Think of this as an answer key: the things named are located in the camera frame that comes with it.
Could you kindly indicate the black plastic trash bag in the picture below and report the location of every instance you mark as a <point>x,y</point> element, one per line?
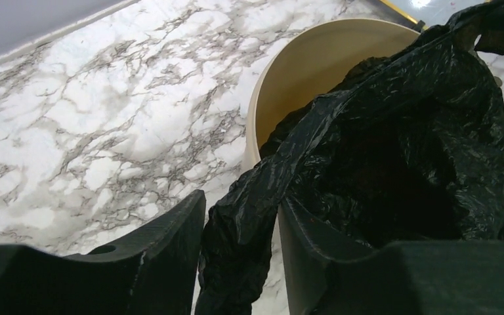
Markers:
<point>407,148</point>

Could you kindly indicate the beige round trash bin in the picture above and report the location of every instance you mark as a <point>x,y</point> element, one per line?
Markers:
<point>312,64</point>

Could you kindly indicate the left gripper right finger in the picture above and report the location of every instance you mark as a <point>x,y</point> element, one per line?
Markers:
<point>326,272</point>

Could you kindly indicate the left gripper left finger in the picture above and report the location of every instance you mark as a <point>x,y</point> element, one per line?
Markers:
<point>151,270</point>

